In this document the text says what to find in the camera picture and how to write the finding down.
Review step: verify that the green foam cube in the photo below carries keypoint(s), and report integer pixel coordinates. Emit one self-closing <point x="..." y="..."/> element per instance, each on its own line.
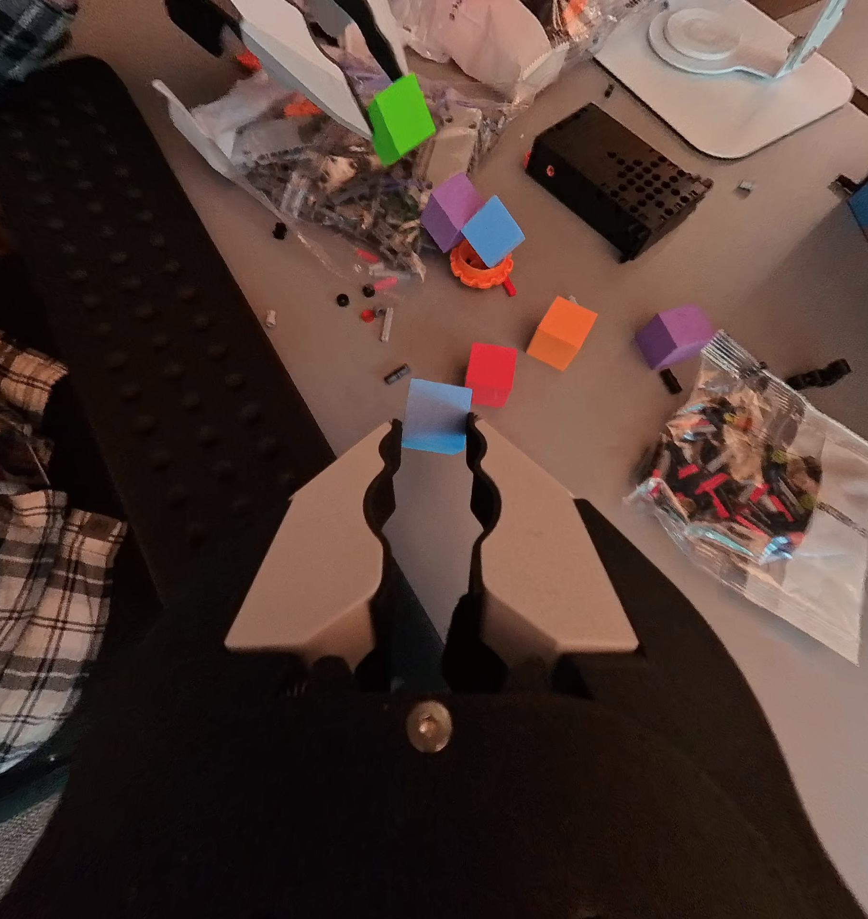
<point x="401" y="118"/>

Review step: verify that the purple foam cube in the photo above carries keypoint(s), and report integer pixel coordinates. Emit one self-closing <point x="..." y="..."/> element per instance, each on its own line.
<point x="674" y="338"/>
<point x="451" y="211"/>

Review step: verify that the grey desk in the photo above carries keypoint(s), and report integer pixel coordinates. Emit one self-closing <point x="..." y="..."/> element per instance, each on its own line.
<point x="606" y="431"/>

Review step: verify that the white label wheels bag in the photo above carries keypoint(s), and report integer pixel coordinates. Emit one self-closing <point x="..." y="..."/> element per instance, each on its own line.
<point x="492" y="36"/>

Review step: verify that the black short pin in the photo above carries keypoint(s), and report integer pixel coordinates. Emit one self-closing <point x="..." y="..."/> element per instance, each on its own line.
<point x="670" y="381"/>

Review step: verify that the grey long pin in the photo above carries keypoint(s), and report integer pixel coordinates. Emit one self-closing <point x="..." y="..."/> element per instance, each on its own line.
<point x="387" y="323"/>

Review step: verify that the orange foam cube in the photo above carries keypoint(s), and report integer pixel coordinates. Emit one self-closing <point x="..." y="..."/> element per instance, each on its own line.
<point x="563" y="333"/>

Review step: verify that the white book stand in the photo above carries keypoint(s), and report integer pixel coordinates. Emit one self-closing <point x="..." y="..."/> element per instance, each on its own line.
<point x="721" y="86"/>

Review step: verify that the black long pin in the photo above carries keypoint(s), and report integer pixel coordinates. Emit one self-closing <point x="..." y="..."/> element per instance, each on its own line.
<point x="395" y="374"/>

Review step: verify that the black double connector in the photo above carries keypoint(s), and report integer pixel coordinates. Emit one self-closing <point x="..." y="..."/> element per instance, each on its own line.
<point x="819" y="376"/>

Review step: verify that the clear bag of grey beams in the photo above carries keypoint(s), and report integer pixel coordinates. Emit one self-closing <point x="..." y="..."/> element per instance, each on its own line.
<point x="319" y="173"/>

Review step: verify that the person's plaid clothing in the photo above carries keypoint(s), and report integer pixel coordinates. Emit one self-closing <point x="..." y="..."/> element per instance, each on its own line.
<point x="32" y="618"/>

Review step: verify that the black studded baseplate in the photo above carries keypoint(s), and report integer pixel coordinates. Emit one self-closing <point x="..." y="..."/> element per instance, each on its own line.
<point x="161" y="359"/>

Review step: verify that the orange plastic gear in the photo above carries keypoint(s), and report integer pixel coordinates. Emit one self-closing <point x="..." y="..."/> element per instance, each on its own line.
<point x="480" y="273"/>

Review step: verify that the silver plastic parts bag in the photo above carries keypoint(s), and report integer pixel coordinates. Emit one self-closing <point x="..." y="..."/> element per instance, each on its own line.
<point x="764" y="496"/>

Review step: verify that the person's left forearm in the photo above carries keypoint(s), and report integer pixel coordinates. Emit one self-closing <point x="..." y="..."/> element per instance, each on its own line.
<point x="11" y="43"/>

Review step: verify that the light blue foam cube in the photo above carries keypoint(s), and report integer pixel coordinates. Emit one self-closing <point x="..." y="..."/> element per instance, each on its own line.
<point x="493" y="230"/>

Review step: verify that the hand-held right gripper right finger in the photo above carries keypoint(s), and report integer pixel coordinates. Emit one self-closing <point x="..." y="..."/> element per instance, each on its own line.
<point x="556" y="589"/>

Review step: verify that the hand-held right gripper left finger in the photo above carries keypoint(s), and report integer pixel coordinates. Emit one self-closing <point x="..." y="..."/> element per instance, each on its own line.
<point x="305" y="589"/>

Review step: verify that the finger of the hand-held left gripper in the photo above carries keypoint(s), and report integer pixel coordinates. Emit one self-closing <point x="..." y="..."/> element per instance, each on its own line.
<point x="370" y="36"/>
<point x="298" y="65"/>

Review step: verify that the red foam cube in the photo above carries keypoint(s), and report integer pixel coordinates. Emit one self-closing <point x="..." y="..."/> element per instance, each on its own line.
<point x="492" y="374"/>

